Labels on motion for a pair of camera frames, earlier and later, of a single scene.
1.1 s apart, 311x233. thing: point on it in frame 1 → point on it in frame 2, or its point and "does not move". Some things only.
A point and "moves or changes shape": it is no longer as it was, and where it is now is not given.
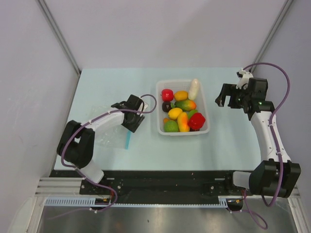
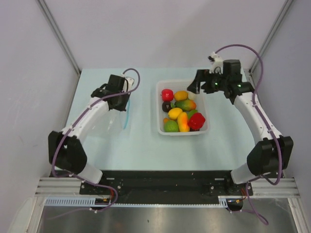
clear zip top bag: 113,136 moves or changes shape
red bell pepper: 196,121 does not move
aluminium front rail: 60,187 does not move
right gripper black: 226,90 → 201,75
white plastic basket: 201,105 does not move
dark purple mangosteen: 166,106 does not move
